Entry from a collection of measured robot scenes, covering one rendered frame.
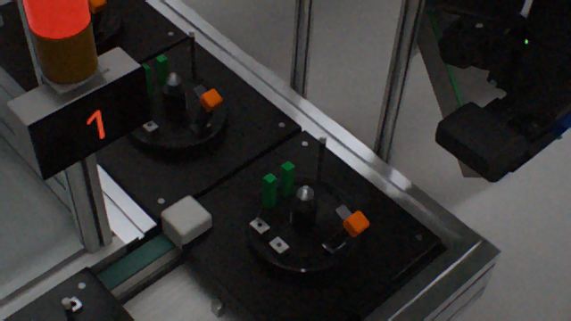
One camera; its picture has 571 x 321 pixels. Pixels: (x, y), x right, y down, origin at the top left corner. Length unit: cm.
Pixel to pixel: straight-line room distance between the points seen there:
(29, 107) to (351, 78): 69
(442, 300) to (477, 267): 7
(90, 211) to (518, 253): 57
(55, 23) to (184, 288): 42
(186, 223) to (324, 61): 49
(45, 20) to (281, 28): 77
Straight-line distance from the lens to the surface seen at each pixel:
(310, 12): 109
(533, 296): 110
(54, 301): 92
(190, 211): 95
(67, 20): 67
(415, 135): 124
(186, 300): 97
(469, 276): 97
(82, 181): 87
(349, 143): 107
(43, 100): 73
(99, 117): 75
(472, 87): 103
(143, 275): 97
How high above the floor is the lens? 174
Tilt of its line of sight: 49 degrees down
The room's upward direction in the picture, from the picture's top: 4 degrees clockwise
